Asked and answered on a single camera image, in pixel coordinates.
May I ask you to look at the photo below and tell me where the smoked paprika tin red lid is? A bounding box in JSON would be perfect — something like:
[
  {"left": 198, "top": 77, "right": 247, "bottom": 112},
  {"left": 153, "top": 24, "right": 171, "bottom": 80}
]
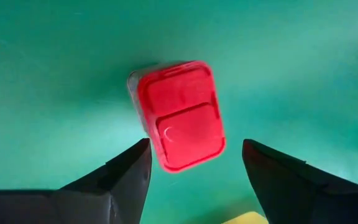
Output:
[{"left": 126, "top": 60, "right": 227, "bottom": 174}]

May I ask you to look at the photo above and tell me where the yellow green plastic bin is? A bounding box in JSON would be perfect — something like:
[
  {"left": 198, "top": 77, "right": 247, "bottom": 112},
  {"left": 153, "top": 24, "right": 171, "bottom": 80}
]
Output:
[{"left": 222, "top": 211, "right": 270, "bottom": 224}]

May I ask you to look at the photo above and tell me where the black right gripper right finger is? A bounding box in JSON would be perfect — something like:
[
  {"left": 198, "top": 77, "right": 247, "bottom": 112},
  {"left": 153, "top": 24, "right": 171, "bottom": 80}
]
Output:
[{"left": 242, "top": 139, "right": 358, "bottom": 224}]

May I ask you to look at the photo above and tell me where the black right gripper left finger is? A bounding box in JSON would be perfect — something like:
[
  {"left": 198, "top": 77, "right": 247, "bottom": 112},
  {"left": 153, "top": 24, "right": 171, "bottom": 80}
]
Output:
[{"left": 0, "top": 138, "right": 152, "bottom": 224}]

